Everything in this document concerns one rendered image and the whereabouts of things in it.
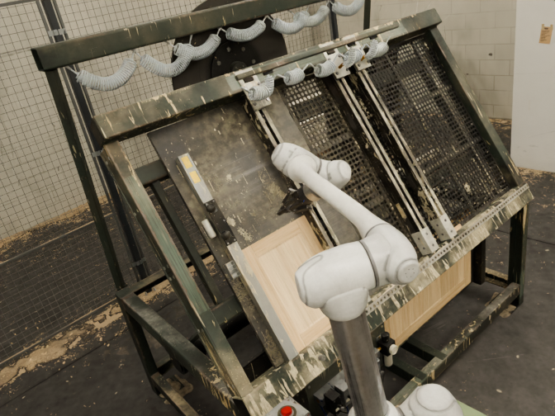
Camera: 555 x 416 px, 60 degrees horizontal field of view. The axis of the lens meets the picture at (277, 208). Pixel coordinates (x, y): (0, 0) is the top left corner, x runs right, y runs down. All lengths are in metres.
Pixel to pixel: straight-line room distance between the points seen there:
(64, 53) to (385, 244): 1.65
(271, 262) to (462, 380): 1.56
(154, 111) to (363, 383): 1.27
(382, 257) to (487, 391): 2.00
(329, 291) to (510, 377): 2.14
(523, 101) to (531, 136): 0.38
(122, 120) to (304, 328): 1.12
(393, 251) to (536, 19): 4.31
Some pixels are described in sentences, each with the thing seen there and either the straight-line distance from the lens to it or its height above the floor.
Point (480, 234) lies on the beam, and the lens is 2.89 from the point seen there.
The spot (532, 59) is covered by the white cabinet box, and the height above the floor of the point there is 1.13.
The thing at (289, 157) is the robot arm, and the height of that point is 1.74.
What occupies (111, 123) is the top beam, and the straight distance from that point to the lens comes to 1.96.
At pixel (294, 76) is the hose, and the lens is 2.23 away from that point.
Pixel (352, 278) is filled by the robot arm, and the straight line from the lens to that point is 1.23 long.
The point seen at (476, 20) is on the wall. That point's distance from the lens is 7.21.
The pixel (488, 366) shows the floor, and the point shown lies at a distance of 3.30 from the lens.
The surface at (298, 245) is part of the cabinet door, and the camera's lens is 2.16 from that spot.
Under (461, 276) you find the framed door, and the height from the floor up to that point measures 0.36.
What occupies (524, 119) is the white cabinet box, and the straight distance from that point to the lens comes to 5.63.
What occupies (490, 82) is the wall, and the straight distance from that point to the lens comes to 7.27.
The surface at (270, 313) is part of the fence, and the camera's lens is 2.02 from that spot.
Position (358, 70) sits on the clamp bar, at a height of 1.78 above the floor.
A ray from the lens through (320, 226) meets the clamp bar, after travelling 2.18.
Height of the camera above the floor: 2.31
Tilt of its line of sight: 26 degrees down
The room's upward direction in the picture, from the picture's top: 11 degrees counter-clockwise
